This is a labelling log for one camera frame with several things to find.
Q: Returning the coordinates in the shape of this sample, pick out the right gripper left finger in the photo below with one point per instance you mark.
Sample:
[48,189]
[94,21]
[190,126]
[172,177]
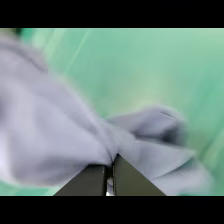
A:
[90,183]

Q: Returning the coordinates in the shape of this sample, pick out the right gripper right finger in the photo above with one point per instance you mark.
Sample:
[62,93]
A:
[133,181]

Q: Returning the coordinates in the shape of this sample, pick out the purple shirt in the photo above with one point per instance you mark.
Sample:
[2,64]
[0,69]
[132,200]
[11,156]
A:
[50,133]

